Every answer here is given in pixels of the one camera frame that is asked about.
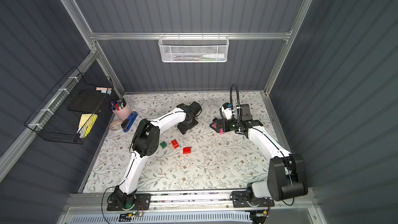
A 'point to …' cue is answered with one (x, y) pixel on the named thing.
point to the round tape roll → (115, 124)
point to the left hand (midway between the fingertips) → (192, 127)
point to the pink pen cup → (121, 108)
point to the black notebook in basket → (86, 100)
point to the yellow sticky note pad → (87, 122)
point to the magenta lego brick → (221, 131)
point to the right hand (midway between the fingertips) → (219, 124)
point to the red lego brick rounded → (187, 150)
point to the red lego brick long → (174, 143)
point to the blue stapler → (127, 123)
